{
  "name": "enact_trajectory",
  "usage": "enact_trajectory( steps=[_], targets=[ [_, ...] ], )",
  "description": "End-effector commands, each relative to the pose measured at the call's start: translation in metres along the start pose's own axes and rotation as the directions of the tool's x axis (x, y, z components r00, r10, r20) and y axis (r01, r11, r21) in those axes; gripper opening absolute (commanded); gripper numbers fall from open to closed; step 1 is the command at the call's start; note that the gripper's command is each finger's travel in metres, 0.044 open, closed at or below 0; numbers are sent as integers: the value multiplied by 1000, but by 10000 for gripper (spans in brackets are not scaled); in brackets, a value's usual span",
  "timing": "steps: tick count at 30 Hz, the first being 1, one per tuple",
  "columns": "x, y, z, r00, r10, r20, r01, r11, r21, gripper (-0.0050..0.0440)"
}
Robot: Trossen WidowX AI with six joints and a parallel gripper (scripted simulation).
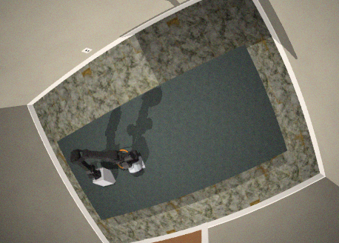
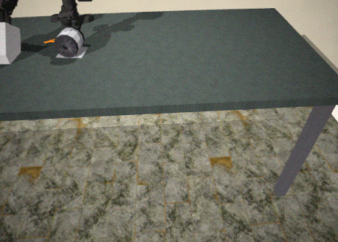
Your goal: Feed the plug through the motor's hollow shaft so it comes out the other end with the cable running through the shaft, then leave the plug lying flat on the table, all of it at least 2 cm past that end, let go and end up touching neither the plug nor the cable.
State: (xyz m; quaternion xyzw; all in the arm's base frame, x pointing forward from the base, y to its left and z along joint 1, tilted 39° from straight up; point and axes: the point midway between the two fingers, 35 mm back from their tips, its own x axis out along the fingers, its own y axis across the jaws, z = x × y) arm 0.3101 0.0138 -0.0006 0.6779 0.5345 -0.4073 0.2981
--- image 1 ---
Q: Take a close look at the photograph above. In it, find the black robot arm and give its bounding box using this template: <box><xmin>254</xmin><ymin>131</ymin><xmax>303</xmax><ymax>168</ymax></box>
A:
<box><xmin>70</xmin><ymin>149</ymin><xmax>135</xmax><ymax>180</ymax></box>

